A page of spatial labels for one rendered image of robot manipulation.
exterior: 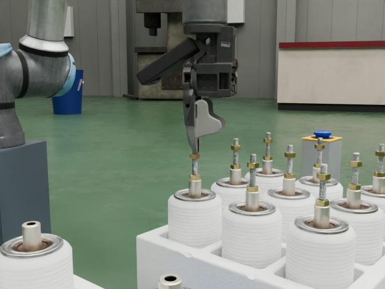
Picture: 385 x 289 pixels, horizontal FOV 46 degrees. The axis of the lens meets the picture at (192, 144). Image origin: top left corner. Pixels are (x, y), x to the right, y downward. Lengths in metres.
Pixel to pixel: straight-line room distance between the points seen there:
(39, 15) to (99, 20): 8.17
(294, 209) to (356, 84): 4.86
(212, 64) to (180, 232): 0.29
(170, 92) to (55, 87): 6.30
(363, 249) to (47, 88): 0.79
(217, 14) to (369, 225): 0.40
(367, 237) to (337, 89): 4.89
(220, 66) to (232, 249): 0.29
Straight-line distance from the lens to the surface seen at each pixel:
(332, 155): 1.08
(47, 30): 1.14
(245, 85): 8.28
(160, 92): 7.45
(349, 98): 5.62
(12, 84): 1.11
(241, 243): 0.71
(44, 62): 1.14
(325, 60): 5.61
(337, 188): 0.91
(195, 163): 0.79
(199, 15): 0.74
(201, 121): 0.75
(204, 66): 0.73
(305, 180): 0.92
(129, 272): 1.12
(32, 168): 1.13
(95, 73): 9.30
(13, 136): 1.10
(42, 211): 1.18
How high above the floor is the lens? 0.47
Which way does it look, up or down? 9 degrees down
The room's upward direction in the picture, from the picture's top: straight up
